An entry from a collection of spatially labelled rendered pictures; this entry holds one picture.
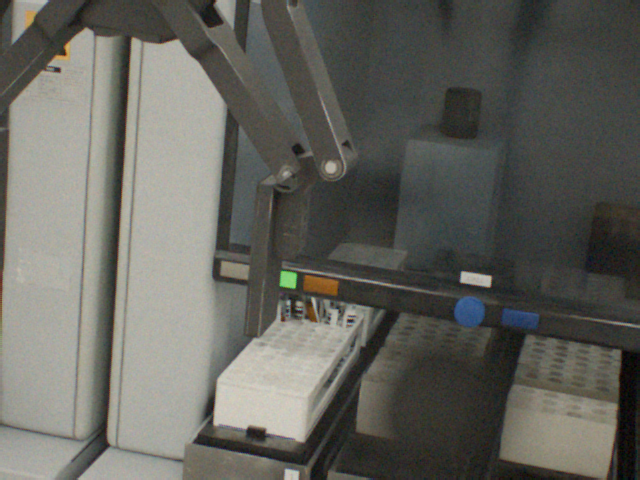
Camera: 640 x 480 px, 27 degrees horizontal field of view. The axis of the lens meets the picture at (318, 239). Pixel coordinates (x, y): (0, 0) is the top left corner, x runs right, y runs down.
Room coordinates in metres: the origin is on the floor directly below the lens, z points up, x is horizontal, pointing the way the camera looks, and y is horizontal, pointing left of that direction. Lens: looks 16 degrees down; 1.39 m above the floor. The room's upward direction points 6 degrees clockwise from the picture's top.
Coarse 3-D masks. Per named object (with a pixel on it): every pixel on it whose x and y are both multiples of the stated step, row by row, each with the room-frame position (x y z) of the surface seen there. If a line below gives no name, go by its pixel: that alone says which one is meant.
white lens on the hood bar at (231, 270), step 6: (222, 264) 1.31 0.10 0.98; (228, 264) 1.31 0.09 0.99; (234, 264) 1.31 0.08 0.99; (240, 264) 1.31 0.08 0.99; (222, 270) 1.31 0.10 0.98; (228, 270) 1.31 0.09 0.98; (234, 270) 1.31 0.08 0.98; (240, 270) 1.31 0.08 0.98; (246, 270) 1.31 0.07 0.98; (228, 276) 1.31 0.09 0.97; (234, 276) 1.31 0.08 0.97; (240, 276) 1.31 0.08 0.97; (246, 276) 1.31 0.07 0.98
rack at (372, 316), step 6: (342, 306) 1.58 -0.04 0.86; (360, 306) 1.58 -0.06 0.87; (360, 312) 1.58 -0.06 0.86; (366, 312) 1.58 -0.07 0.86; (372, 312) 1.61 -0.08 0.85; (378, 312) 1.68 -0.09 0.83; (384, 312) 1.70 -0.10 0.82; (366, 318) 1.58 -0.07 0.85; (372, 318) 1.71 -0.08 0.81; (378, 318) 1.66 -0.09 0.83; (366, 324) 1.58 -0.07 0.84; (372, 324) 1.63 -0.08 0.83; (378, 324) 1.67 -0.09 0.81; (366, 330) 1.58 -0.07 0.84; (372, 330) 1.62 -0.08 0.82; (366, 336) 1.58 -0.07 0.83
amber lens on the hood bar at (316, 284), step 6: (306, 276) 1.30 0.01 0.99; (306, 282) 1.30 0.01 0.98; (312, 282) 1.29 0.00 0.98; (318, 282) 1.29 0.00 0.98; (324, 282) 1.29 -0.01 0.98; (330, 282) 1.29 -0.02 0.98; (336, 282) 1.29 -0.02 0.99; (306, 288) 1.30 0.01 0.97; (312, 288) 1.29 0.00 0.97; (318, 288) 1.29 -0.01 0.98; (324, 288) 1.29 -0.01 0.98; (330, 288) 1.29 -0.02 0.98; (336, 288) 1.29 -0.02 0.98; (336, 294) 1.29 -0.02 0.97
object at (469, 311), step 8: (456, 304) 1.26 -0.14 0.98; (464, 304) 1.25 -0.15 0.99; (472, 304) 1.25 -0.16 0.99; (480, 304) 1.25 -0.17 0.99; (456, 312) 1.25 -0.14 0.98; (464, 312) 1.25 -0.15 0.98; (472, 312) 1.25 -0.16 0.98; (480, 312) 1.25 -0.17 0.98; (456, 320) 1.26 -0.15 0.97; (464, 320) 1.25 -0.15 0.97; (472, 320) 1.25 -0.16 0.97; (480, 320) 1.25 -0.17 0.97
